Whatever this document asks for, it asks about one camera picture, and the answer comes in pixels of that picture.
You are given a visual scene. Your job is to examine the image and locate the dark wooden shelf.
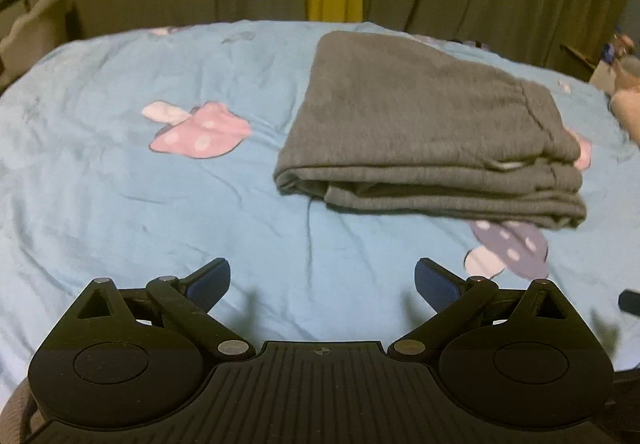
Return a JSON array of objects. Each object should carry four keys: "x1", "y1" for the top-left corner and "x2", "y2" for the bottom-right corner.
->
[{"x1": 559, "y1": 43, "x2": 603, "y2": 78}]

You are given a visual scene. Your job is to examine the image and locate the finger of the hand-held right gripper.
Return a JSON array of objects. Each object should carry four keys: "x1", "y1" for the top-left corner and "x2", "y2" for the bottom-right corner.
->
[{"x1": 618, "y1": 289, "x2": 640, "y2": 318}]

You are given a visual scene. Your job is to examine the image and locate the grey armchair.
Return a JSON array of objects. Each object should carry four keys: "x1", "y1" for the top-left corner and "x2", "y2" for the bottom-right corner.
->
[{"x1": 0, "y1": 0, "x2": 72, "y2": 78}]

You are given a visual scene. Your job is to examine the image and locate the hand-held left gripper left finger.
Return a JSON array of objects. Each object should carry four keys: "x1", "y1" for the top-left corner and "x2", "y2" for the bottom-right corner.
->
[{"x1": 75, "y1": 258, "x2": 256, "y2": 359}]

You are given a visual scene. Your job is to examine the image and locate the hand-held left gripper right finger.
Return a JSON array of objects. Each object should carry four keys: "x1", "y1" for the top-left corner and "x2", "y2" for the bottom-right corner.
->
[{"x1": 387, "y1": 257, "x2": 569, "y2": 358}]

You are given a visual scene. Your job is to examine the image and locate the blue mushroom print bedsheet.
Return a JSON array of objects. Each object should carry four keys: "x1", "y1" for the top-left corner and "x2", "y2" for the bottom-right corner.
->
[{"x1": 0, "y1": 19, "x2": 640, "y2": 390}]

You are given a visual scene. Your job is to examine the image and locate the grey pants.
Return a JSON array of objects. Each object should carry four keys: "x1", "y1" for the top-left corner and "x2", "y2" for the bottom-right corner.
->
[{"x1": 273, "y1": 30, "x2": 594, "y2": 231}]

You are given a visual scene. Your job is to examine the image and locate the blue object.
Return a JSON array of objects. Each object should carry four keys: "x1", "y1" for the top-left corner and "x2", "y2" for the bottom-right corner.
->
[{"x1": 602, "y1": 26, "x2": 638, "y2": 64}]

